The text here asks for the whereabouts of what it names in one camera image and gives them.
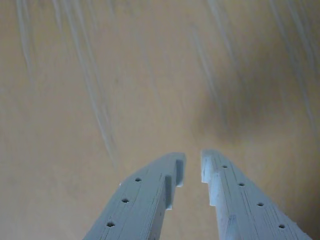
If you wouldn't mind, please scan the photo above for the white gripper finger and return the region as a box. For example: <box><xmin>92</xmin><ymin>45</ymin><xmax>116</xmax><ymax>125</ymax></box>
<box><xmin>82</xmin><ymin>151</ymin><xmax>187</xmax><ymax>240</ymax></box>
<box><xmin>200</xmin><ymin>149</ymin><xmax>313</xmax><ymax>240</ymax></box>

